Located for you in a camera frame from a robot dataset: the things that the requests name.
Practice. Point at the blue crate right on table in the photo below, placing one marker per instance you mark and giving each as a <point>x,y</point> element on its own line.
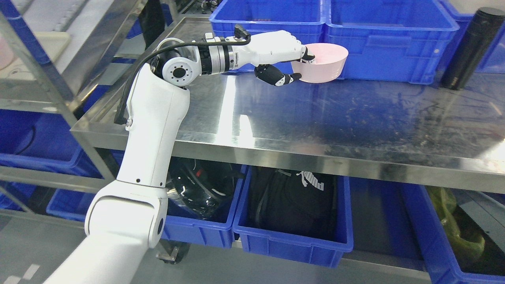
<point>390,40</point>

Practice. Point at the pink plastic bowl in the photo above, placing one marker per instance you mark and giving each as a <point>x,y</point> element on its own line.
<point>329,60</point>

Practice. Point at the blue crate on table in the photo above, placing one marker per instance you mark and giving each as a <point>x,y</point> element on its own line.
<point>304,19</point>
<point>390,40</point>

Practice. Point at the black puma bag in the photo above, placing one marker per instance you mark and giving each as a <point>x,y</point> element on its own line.
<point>293,202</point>

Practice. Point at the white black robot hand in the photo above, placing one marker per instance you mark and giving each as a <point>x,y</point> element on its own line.
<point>267,49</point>

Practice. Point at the stainless steel table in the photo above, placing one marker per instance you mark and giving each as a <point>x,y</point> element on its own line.
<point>393,131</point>

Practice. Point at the blue bin with black bag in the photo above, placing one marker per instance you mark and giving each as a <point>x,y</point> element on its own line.
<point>322,252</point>

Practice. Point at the steel shelf rack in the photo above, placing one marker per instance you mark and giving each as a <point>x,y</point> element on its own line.
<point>53,55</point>

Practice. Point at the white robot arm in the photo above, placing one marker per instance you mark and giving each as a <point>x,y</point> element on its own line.
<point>126,217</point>

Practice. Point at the blue bin under arm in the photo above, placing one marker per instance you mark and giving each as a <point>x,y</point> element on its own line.
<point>203,198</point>

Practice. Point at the blue bin right lower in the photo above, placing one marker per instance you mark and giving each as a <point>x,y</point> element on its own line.
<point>439,259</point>

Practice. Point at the green yellow bag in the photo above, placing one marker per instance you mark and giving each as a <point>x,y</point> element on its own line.
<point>465,238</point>

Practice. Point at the black thermos bottle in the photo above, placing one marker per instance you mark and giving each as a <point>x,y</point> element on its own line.
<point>482,29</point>

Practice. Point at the blue crate left on table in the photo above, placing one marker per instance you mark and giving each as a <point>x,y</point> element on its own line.
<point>304,19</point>

